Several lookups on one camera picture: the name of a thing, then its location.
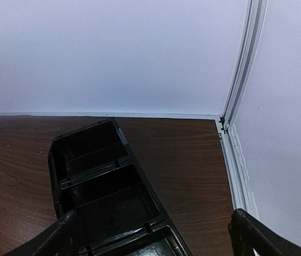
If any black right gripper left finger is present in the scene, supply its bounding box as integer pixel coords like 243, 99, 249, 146
5, 210, 81, 255

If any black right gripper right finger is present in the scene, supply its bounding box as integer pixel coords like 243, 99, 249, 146
228, 209, 301, 255

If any black three-compartment bin tray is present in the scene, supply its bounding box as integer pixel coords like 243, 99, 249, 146
47, 118, 191, 255

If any aluminium frame post right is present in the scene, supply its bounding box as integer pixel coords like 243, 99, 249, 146
216, 1, 268, 218

